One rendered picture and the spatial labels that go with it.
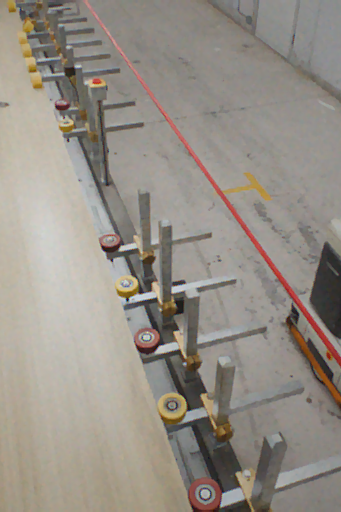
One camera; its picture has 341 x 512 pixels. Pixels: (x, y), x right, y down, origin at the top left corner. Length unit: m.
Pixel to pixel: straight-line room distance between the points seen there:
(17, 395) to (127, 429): 0.33
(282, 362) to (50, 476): 1.61
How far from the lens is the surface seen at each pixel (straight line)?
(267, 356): 2.75
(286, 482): 1.47
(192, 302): 1.46
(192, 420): 1.54
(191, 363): 1.64
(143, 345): 1.58
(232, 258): 3.25
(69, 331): 1.65
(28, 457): 1.44
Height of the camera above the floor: 2.14
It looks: 41 degrees down
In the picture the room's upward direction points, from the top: straight up
